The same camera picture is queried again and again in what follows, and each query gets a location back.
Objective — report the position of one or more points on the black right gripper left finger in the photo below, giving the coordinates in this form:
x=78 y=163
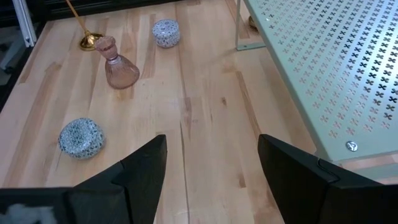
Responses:
x=136 y=186

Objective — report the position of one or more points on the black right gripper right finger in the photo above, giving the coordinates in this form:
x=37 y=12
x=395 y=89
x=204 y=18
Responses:
x=311 y=193

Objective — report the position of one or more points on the pink ribbed glass candle holder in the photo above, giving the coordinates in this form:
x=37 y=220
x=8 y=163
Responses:
x=121 y=71

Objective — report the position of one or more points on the tall gold candlestick holder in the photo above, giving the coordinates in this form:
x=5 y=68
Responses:
x=88 y=42

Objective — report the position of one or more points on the blue white floral candle tin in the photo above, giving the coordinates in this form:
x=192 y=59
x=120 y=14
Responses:
x=81 y=138

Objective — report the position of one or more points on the small blue white candle tin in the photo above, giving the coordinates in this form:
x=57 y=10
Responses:
x=166 y=32

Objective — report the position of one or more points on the green perforated metal shelf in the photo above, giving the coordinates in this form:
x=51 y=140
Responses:
x=326 y=62

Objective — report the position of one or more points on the silver aluminium frame post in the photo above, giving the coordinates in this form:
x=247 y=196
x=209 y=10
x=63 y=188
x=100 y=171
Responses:
x=25 y=21

